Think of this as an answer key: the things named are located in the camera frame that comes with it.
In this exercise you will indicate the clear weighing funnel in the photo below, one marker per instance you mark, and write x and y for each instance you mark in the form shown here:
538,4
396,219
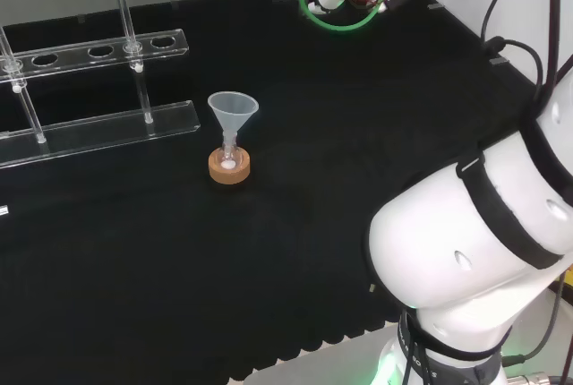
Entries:
233,109

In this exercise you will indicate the clear acrylic funnel stand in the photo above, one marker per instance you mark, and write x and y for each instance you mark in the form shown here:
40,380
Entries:
112,127

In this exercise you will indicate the black bench cloth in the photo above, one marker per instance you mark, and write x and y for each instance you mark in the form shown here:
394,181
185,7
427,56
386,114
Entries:
313,134

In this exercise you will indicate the yellow stop button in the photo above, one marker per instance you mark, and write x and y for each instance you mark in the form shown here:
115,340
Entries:
569,282

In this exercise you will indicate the pale base board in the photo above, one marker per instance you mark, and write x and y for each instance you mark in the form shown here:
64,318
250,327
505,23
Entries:
322,358

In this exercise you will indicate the small white label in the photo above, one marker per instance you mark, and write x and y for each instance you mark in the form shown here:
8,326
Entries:
3,210

